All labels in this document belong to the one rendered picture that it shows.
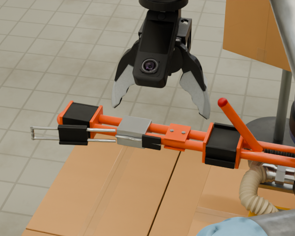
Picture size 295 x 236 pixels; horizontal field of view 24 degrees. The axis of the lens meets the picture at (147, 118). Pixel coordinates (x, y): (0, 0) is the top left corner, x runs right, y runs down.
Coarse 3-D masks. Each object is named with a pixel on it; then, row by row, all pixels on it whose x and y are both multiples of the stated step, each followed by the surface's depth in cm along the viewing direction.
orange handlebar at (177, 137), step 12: (108, 120) 163; (120, 120) 163; (96, 132) 161; (108, 132) 160; (156, 132) 161; (168, 132) 158; (180, 132) 158; (192, 132) 159; (204, 132) 158; (168, 144) 157; (180, 144) 156; (192, 144) 155; (264, 144) 155; (276, 144) 154; (240, 156) 153; (252, 156) 152; (264, 156) 151; (276, 156) 151
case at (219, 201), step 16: (208, 176) 184; (224, 176) 184; (240, 176) 184; (208, 192) 178; (224, 192) 178; (272, 192) 178; (208, 208) 173; (224, 208) 173; (240, 208) 173; (192, 224) 169; (208, 224) 169
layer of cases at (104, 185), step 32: (96, 160) 253; (128, 160) 253; (160, 160) 253; (192, 160) 253; (64, 192) 239; (96, 192) 239; (128, 192) 239; (160, 192) 239; (192, 192) 239; (32, 224) 226; (64, 224) 226; (96, 224) 226; (128, 224) 226; (160, 224) 226
